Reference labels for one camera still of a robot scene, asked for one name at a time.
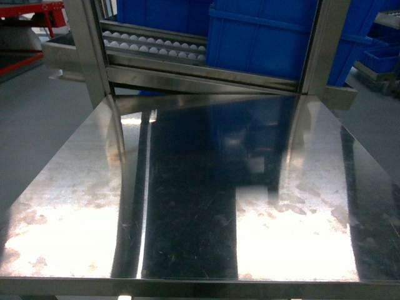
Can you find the rear blue plastic crate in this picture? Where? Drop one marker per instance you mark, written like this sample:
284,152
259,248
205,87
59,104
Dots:
190,17

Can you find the red metal table frame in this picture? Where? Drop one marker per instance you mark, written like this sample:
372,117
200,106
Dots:
20,45

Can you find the small blue bin right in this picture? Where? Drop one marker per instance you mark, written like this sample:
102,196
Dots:
381,60

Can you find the stainless steel roller rack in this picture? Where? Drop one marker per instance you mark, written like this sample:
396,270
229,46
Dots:
106,54

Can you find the large blue plastic crate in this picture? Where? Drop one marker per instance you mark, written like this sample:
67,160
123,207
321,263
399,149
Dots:
271,37

